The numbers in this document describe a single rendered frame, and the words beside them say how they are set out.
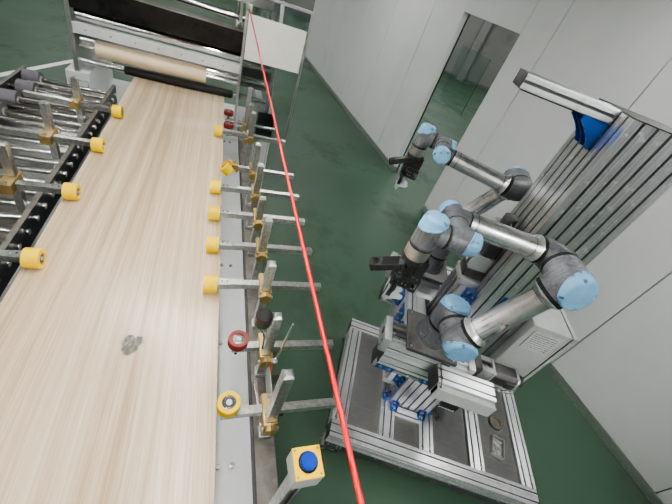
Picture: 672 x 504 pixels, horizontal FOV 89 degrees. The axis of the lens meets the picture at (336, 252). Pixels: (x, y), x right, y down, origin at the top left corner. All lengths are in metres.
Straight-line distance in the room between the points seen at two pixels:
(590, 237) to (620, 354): 1.99
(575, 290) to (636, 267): 2.09
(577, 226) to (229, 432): 1.51
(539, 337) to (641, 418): 1.81
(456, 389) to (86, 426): 1.31
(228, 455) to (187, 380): 0.36
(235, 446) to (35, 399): 0.67
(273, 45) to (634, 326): 3.53
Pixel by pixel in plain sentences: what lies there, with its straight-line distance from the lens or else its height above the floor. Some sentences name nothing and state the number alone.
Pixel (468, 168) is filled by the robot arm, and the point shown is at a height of 1.61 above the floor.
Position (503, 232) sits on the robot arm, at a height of 1.63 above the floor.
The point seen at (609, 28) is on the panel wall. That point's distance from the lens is 3.79.
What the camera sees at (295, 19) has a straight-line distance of 3.34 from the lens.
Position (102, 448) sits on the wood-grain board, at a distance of 1.30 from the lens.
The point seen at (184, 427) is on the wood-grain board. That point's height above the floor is 0.90.
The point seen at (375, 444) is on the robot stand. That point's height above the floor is 0.23.
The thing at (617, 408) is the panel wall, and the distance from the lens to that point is 3.54.
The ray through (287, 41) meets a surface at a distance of 3.36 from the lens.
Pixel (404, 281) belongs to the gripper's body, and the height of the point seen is 1.43.
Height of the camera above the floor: 2.10
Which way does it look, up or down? 38 degrees down
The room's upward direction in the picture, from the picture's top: 22 degrees clockwise
